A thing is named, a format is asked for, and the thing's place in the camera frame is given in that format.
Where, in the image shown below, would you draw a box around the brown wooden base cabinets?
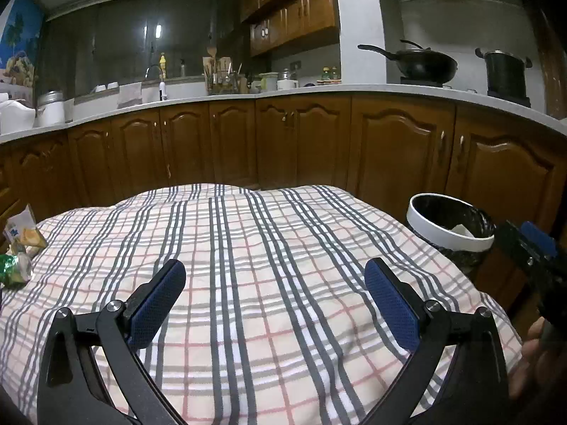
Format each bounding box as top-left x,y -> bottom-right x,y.
1,93 -> 566,235

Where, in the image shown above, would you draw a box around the chrome sink faucet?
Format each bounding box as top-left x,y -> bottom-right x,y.
144,63 -> 168,102

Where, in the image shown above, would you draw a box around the utensil holder with spoons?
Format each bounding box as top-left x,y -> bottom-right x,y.
202,44 -> 248,95

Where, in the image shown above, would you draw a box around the white lidded canister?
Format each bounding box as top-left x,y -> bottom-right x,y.
37,90 -> 65,127

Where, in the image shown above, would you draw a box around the white rimmed black trash bin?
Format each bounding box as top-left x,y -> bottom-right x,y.
406,193 -> 496,274

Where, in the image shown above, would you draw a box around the yellow dish soap bottle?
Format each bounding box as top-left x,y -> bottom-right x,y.
158,53 -> 167,81

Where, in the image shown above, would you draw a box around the brown upper wall cabinets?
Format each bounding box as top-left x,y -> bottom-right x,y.
240,0 -> 339,57

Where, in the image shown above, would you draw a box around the white kitchen countertop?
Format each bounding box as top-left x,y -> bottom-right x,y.
1,84 -> 566,144

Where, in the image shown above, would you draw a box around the black cooking pot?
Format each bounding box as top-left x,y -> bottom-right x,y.
475,48 -> 532,108

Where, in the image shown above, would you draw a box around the black wok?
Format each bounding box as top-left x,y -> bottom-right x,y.
358,39 -> 457,85

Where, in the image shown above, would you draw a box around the right human hand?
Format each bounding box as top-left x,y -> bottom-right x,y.
509,317 -> 566,399

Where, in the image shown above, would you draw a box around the blue food poster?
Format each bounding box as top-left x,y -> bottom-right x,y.
1,0 -> 44,106

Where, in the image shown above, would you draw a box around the white rice cooker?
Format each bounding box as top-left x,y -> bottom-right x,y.
0,92 -> 35,134

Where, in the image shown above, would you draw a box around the plaid checkered tablecloth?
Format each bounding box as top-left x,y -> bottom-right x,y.
1,184 -> 521,424

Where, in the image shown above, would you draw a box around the silver green wrapper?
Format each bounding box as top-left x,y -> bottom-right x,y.
0,252 -> 32,288

